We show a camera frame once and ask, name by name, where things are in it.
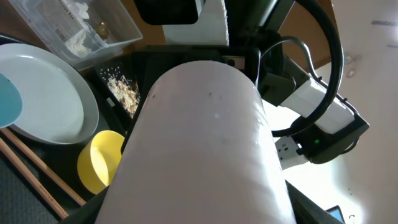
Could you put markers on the pink cup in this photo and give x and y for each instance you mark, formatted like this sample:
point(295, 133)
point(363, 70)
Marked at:
point(201, 151)

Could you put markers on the food scraps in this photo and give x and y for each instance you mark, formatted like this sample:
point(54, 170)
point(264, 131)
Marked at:
point(124, 89)

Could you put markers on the yellow bowl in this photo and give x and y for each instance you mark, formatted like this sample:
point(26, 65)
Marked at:
point(98, 161)

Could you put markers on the brown snack wrapper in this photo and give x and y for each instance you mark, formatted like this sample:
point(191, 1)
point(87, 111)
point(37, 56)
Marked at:
point(102, 30)

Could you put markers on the grey plate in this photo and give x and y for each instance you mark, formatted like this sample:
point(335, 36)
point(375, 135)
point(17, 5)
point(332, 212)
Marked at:
point(58, 105)

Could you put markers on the white napkin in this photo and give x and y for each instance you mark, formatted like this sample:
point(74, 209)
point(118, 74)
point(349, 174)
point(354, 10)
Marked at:
point(75, 43)

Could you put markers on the wooden chopstick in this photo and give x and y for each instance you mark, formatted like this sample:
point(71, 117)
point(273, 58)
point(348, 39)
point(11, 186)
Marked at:
point(42, 166)
point(32, 180)

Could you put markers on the light blue cup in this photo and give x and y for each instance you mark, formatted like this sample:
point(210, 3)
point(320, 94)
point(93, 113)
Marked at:
point(11, 102)

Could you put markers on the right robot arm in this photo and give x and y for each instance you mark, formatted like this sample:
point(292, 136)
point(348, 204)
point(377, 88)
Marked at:
point(308, 119)

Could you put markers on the black rectangular tray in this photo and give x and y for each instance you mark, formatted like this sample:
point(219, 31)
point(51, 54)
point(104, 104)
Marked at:
point(145, 66)

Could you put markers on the clear plastic bin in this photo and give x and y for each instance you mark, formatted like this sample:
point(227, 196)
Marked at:
point(55, 22)

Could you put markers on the round black tray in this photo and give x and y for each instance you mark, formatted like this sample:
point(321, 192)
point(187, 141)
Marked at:
point(20, 203)

